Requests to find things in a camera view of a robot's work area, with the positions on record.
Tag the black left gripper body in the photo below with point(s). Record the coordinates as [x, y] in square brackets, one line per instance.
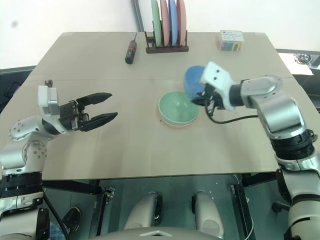
[70, 115]

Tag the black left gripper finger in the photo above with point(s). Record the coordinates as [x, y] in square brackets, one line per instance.
[102, 119]
[96, 97]

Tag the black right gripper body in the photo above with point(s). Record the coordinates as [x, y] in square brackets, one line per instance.
[213, 98]

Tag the blue bowl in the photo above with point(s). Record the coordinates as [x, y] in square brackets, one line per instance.
[192, 80]

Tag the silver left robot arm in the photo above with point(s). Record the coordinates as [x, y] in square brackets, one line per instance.
[15, 155]

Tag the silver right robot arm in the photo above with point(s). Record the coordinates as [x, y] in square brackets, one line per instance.
[282, 112]

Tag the green bowl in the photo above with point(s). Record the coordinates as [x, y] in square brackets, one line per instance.
[175, 110]

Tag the pink bowl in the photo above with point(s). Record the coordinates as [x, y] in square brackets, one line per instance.
[175, 126]

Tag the black red screwdriver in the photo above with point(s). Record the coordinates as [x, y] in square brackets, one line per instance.
[130, 52]

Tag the dark wooden plate rack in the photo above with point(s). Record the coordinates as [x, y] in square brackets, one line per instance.
[166, 49]

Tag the box of coloured sponges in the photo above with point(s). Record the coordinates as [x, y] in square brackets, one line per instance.
[230, 41]

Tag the black side bench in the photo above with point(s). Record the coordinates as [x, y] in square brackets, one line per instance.
[12, 82]

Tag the dark pink plate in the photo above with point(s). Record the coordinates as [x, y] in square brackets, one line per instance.
[181, 22]

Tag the blue plate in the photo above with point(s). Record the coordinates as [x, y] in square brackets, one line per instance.
[173, 22]

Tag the light pink plate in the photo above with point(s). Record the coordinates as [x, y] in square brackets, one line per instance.
[164, 22]

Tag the green plate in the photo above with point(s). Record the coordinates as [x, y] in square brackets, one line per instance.
[155, 22]

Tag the black side table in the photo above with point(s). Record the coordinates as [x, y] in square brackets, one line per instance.
[307, 85]

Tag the metal tray with keys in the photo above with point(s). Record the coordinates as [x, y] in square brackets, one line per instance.
[303, 58]

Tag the white left robot thigh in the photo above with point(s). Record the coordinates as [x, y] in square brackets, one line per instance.
[141, 212]

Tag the white robot thigh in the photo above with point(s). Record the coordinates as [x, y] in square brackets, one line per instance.
[141, 212]
[207, 215]

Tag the black shoe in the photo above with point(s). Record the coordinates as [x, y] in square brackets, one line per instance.
[72, 217]

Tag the white right robot thigh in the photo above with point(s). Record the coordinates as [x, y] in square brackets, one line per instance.
[207, 215]

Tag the grey robot torso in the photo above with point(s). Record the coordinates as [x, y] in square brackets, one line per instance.
[155, 233]

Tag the black caster wheel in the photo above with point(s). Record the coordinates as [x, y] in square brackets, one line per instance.
[280, 206]

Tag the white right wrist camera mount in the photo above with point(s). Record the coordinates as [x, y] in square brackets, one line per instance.
[217, 76]

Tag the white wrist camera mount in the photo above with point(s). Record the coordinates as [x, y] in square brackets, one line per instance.
[217, 76]
[45, 98]

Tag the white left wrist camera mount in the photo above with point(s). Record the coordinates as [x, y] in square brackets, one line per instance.
[45, 98]

